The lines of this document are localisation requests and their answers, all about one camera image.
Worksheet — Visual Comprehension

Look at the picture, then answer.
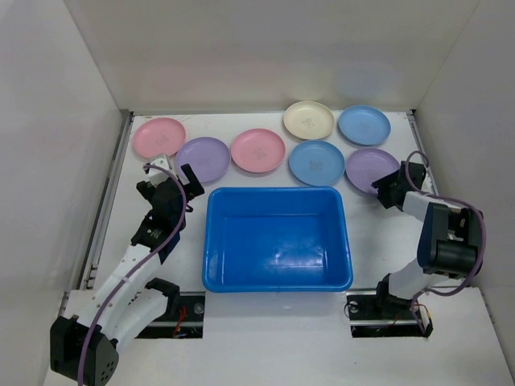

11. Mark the purple plate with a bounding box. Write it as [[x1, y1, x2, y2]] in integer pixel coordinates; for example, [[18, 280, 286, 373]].
[[346, 148, 400, 196], [175, 137, 231, 183]]

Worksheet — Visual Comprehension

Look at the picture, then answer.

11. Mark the pink plate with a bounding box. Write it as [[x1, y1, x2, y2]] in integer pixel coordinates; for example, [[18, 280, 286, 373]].
[[133, 117, 186, 158], [230, 129, 286, 174]]

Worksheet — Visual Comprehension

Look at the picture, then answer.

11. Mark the blue plate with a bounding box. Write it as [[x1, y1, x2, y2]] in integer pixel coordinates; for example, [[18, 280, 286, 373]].
[[338, 105, 391, 146], [288, 140, 346, 187]]

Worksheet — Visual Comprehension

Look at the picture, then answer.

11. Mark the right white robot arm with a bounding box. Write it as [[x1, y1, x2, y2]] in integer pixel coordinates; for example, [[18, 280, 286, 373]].
[[372, 162, 486, 318]]

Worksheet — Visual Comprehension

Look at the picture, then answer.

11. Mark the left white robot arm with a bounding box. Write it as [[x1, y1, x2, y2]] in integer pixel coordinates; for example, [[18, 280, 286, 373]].
[[50, 156, 204, 385]]

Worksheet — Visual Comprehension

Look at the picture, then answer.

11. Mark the blue plastic bin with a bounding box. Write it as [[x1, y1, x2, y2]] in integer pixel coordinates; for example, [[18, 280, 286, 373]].
[[202, 187, 353, 293]]

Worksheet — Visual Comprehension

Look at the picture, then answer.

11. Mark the cream plate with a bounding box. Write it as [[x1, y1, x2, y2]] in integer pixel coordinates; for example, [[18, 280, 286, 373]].
[[283, 101, 336, 140]]

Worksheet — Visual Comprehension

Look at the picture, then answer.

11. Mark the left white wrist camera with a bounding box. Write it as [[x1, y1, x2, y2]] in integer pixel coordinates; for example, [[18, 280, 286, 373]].
[[144, 154, 171, 187]]

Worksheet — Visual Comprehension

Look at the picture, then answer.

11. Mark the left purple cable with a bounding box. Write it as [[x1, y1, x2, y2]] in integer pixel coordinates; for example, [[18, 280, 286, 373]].
[[78, 162, 194, 386]]

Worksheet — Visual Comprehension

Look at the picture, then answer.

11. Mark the right aluminium rail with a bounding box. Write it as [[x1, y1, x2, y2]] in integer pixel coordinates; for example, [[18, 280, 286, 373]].
[[406, 109, 439, 194]]

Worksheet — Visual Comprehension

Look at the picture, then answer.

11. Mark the aluminium rail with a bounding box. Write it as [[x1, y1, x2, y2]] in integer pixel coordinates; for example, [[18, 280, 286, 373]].
[[72, 109, 134, 290], [406, 109, 439, 194]]

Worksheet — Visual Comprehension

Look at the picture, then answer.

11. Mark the left aluminium rail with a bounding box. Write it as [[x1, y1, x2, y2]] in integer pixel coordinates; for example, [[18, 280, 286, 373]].
[[72, 109, 134, 290]]

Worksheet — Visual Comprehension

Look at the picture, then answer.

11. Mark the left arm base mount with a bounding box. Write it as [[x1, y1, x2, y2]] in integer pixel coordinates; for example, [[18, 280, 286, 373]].
[[137, 292, 205, 339]]

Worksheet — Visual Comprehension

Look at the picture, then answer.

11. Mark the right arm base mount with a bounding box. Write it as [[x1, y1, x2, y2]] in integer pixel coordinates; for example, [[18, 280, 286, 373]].
[[344, 290, 434, 339]]

